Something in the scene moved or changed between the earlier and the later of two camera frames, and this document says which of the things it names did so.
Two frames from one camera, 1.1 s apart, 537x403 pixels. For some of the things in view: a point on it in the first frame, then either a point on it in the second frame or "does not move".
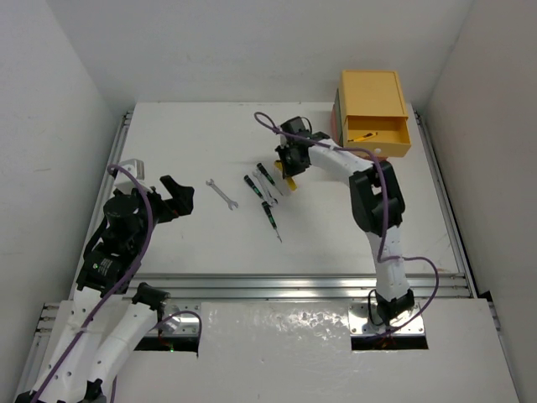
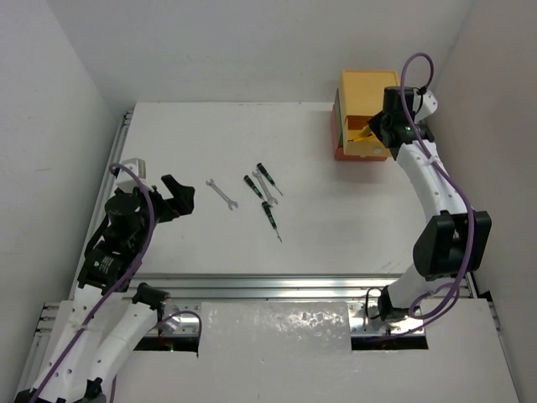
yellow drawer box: (373, 113) does not move
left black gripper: (166, 203) does not move
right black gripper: (291, 170) to (374, 122)
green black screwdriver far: (268, 176) does not move
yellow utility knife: (278, 164) to (363, 136)
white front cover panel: (302, 353) does not move
